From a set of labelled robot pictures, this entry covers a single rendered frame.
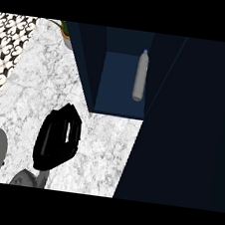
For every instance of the clear plastic water bottle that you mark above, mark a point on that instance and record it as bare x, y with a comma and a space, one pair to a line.
141, 75

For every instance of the potted green plant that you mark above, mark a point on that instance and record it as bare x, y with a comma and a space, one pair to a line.
65, 33

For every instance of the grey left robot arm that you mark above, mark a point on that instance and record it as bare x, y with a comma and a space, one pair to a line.
32, 178

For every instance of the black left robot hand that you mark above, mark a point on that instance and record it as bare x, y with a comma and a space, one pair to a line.
56, 140

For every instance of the dark blue cabinet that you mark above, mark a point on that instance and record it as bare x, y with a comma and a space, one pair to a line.
118, 85

